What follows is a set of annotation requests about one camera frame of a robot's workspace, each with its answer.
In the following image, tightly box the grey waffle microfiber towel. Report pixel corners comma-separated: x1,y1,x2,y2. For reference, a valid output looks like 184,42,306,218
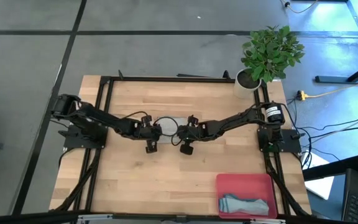
152,116,190,144

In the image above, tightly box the light blue microfiber towel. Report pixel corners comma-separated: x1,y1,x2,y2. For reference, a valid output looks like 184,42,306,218
218,193,270,217

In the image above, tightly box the red plastic basket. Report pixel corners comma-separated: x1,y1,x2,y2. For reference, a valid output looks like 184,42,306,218
215,173,278,220

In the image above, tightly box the white plant pot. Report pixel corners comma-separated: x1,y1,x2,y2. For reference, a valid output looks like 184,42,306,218
232,68,262,100

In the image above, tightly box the green leafy plant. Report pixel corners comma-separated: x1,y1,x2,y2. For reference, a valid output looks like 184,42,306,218
240,24,306,84

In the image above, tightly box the white sheet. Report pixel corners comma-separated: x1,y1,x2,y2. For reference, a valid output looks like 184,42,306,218
301,150,336,201

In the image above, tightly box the black desk bar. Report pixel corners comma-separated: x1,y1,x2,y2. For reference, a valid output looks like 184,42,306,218
302,154,358,182

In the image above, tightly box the black desk leg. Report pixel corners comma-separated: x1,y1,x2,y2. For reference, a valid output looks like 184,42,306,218
314,57,358,85

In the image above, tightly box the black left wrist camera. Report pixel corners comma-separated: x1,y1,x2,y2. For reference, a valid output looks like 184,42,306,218
145,139,158,154

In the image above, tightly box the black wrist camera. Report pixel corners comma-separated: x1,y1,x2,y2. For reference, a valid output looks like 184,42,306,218
179,142,195,156
145,139,158,154

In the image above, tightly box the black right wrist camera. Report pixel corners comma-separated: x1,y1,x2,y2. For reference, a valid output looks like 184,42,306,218
179,142,195,156

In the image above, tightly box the black aluminium table frame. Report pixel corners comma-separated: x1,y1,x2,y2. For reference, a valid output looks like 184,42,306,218
48,70,313,218

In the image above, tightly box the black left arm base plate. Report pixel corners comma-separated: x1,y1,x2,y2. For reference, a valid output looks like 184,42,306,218
63,124,109,150

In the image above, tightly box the black cable bundle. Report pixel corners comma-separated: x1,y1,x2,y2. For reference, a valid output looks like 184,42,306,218
53,148,103,213
263,151,311,217

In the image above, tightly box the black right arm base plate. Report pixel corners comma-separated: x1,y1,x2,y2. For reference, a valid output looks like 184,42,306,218
257,128,303,154

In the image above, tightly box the yellow floor cable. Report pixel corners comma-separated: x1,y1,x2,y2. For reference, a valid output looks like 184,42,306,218
306,81,358,99

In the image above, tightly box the tan floor cable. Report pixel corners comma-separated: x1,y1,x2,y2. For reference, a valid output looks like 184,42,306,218
280,0,319,14

